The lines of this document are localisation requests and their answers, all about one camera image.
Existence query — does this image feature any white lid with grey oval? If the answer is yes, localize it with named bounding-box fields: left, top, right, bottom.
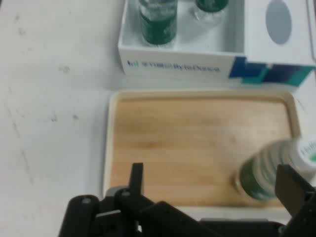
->
left=243, top=0, right=316, bottom=67

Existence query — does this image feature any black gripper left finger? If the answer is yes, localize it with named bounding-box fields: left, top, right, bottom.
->
left=58, top=162, right=201, bottom=237

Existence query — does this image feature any white cardboard box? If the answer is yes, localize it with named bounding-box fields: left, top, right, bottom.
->
left=117, top=0, right=316, bottom=87

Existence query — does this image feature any green-label water bottle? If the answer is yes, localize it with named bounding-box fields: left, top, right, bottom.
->
left=189, top=0, right=230, bottom=22
left=138, top=0, right=178, bottom=48

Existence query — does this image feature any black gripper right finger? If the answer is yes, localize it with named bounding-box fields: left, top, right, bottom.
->
left=275, top=164, right=316, bottom=237

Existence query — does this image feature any wooden tray with pale rim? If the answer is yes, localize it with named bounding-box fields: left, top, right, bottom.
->
left=102, top=89, right=303, bottom=215

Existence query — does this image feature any water bottle with white cap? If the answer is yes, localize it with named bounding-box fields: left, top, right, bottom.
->
left=232, top=137, right=316, bottom=202

